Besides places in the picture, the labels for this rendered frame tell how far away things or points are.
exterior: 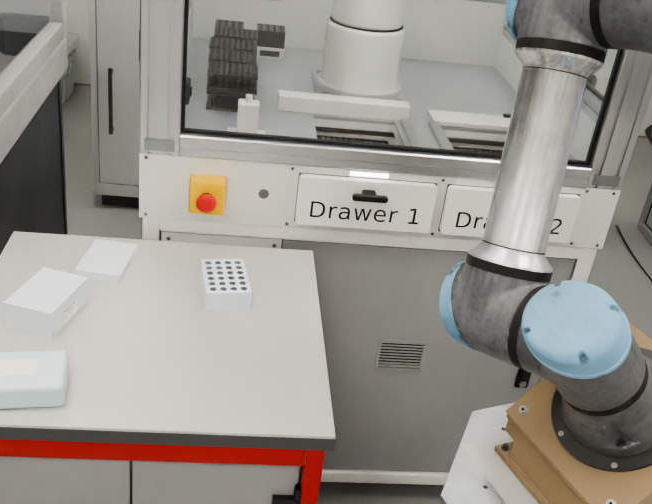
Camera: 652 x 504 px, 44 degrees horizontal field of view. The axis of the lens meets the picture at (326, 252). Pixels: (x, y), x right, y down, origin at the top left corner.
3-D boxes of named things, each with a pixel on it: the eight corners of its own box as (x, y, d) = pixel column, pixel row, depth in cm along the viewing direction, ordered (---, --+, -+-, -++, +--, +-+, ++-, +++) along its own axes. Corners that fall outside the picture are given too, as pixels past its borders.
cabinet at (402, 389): (525, 506, 219) (608, 250, 180) (139, 495, 206) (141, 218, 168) (451, 312, 301) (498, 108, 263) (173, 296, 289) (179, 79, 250)
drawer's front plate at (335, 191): (429, 233, 173) (438, 187, 168) (294, 224, 169) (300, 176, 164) (427, 229, 174) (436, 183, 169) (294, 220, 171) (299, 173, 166)
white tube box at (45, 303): (52, 339, 135) (51, 313, 133) (5, 327, 136) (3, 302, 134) (88, 301, 146) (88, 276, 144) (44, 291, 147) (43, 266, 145)
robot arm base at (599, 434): (702, 394, 106) (685, 355, 100) (629, 479, 104) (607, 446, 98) (611, 342, 118) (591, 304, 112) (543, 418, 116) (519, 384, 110)
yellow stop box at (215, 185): (223, 217, 164) (225, 185, 160) (187, 215, 163) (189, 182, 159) (224, 206, 168) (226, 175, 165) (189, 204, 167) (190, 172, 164)
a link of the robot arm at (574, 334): (617, 427, 99) (585, 372, 90) (528, 387, 109) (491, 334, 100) (664, 349, 102) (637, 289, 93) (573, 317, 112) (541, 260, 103)
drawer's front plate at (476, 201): (568, 243, 177) (582, 198, 171) (440, 234, 173) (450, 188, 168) (566, 239, 178) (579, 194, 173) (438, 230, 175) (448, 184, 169)
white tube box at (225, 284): (250, 309, 150) (252, 292, 148) (205, 310, 148) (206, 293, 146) (242, 274, 160) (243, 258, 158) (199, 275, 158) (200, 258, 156)
